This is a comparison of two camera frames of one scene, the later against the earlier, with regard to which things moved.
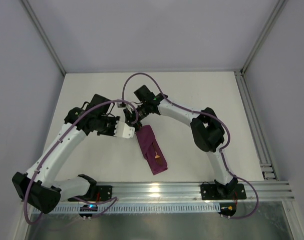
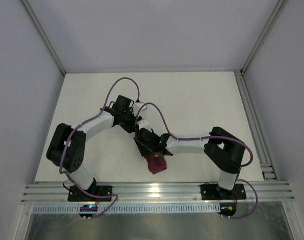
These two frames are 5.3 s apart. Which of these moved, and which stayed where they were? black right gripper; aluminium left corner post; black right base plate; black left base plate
Moved: black right gripper
Stayed: black right base plate; aluminium left corner post; black left base plate
